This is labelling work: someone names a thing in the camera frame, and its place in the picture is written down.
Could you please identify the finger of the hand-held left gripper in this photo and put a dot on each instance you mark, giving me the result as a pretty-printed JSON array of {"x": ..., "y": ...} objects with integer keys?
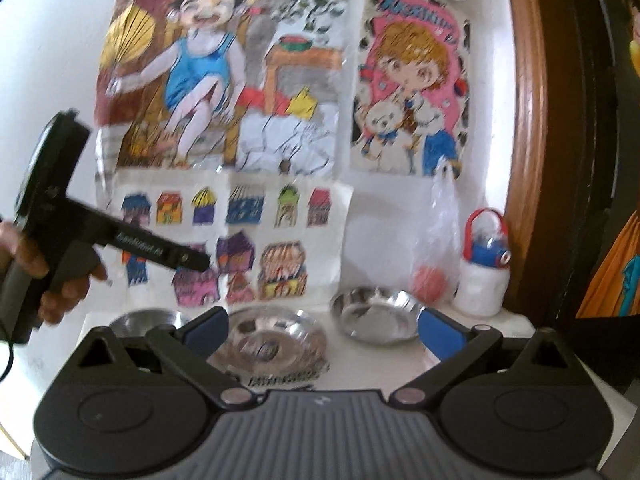
[{"x": 190, "y": 260}]

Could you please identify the clear plastic bag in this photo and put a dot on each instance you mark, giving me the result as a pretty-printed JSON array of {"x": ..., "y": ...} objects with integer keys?
[{"x": 442, "y": 220}]

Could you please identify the girl with dogs poster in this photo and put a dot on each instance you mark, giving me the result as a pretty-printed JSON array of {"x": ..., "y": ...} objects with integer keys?
[{"x": 410, "y": 85}]

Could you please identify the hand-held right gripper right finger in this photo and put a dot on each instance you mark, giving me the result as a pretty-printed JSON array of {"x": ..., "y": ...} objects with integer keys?
[{"x": 440, "y": 332}]

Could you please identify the laughing child drawing poster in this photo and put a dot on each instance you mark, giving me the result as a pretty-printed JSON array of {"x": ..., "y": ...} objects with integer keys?
[{"x": 200, "y": 60}]

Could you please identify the red ball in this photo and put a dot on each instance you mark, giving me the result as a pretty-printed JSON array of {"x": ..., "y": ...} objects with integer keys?
[{"x": 429, "y": 284}]

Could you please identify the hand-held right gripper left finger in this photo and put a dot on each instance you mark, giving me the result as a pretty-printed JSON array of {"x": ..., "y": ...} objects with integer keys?
[{"x": 206, "y": 332}]

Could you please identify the person's left hand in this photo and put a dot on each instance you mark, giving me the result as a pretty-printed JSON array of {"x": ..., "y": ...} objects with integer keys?
[{"x": 30, "y": 257}]

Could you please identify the brown wooden door frame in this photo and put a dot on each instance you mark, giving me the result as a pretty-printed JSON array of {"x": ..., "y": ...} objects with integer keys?
[{"x": 532, "y": 135}]

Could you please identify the orange dress figure poster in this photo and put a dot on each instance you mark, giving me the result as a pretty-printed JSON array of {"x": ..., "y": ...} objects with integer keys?
[{"x": 615, "y": 280}]

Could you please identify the white printed table cover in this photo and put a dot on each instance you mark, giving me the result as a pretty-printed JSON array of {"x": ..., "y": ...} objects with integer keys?
[{"x": 365, "y": 365}]

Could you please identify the coloured houses drawing sheet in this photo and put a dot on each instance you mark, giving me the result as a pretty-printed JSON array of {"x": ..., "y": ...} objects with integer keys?
[{"x": 280, "y": 210}]

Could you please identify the steel plate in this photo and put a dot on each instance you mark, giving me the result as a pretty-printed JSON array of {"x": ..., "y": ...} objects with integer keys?
[{"x": 280, "y": 345}]

